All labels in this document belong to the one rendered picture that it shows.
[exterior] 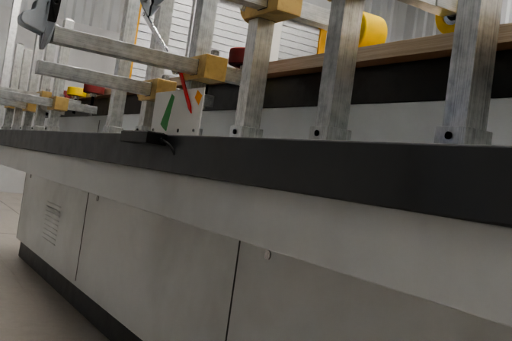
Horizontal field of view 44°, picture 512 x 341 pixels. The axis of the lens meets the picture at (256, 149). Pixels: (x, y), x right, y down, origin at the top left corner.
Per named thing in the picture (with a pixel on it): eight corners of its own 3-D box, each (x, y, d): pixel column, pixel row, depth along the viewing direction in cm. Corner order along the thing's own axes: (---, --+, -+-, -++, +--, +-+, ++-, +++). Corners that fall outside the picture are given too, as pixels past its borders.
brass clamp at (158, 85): (152, 98, 150) (155, 77, 150) (132, 100, 162) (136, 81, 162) (176, 103, 153) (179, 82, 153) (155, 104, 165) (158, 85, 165)
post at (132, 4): (107, 133, 178) (131, -24, 180) (102, 132, 182) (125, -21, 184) (123, 135, 181) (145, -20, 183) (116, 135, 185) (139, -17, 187)
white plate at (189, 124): (196, 135, 127) (203, 87, 128) (148, 134, 150) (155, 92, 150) (198, 136, 128) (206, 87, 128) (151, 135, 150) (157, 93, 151)
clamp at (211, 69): (203, 78, 129) (206, 52, 129) (176, 81, 141) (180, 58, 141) (227, 83, 132) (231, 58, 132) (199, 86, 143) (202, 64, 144)
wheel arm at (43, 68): (36, 76, 140) (40, 57, 140) (33, 78, 143) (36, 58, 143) (212, 110, 162) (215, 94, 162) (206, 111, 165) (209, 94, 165)
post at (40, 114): (33, 135, 264) (51, 21, 266) (31, 135, 267) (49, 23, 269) (42, 136, 266) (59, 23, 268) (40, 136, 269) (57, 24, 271)
